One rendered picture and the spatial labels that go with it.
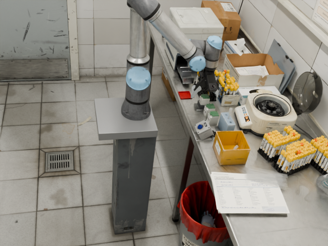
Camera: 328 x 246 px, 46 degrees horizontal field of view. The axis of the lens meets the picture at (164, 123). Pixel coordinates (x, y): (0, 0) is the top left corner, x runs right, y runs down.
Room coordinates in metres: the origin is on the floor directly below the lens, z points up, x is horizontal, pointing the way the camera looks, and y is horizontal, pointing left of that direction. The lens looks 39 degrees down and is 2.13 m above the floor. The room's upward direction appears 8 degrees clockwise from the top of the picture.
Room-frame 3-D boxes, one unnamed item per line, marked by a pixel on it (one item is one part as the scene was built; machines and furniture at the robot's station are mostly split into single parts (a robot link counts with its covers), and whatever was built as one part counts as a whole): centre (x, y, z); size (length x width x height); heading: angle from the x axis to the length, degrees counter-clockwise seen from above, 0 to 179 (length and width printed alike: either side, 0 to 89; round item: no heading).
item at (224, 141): (1.36, -0.33, 0.93); 0.13 x 0.13 x 0.10; 14
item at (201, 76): (1.75, -0.19, 1.08); 0.09 x 0.08 x 0.12; 16
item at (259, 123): (1.66, -0.53, 0.94); 0.30 x 0.24 x 0.12; 98
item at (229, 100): (1.87, -0.32, 0.91); 0.20 x 0.10 x 0.07; 17
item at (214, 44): (1.74, -0.19, 1.23); 0.09 x 0.08 x 0.11; 98
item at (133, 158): (1.55, 0.15, 0.44); 0.20 x 0.20 x 0.87; 17
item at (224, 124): (1.52, -0.31, 0.92); 0.10 x 0.07 x 0.10; 19
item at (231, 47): (2.37, -0.44, 0.94); 0.22 x 0.12 x 0.13; 21
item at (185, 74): (2.01, -0.08, 0.92); 0.21 x 0.07 x 0.05; 17
